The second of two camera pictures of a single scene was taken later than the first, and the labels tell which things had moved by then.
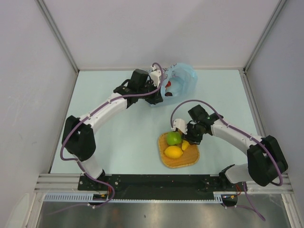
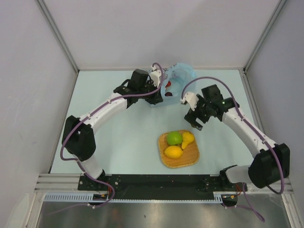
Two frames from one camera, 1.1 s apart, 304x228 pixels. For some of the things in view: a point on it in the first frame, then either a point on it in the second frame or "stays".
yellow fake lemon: (173, 152) stays
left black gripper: (156, 99) stays
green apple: (174, 138) stays
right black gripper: (190, 138) → (201, 101)
